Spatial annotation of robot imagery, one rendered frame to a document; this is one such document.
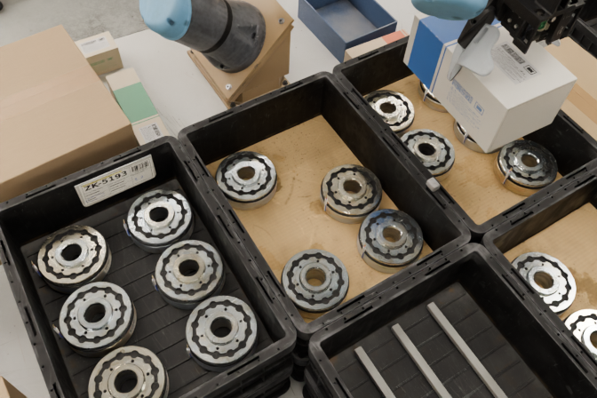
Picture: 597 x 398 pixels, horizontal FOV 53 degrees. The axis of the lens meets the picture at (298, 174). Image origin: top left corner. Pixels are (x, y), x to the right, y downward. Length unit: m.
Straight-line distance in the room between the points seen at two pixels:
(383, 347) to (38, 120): 0.67
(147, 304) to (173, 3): 0.52
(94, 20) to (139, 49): 1.24
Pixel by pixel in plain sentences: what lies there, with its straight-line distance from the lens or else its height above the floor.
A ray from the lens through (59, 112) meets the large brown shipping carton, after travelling 1.10.
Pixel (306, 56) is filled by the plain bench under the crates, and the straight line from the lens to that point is 1.43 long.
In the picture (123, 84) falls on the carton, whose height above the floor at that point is 0.76.
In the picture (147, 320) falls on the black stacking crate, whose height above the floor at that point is 0.83.
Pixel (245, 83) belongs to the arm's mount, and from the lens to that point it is 1.26.
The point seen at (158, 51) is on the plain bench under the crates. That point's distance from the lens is 1.46.
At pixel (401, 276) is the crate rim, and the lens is 0.85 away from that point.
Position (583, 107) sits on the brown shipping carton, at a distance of 1.25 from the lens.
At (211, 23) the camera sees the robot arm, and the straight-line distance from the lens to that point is 1.16.
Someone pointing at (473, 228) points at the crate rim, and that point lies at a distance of 0.92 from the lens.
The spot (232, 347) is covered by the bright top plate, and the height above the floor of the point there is 0.86.
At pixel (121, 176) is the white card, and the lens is 0.99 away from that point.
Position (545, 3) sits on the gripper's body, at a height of 1.25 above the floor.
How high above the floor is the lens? 1.68
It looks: 54 degrees down
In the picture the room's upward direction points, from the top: 4 degrees clockwise
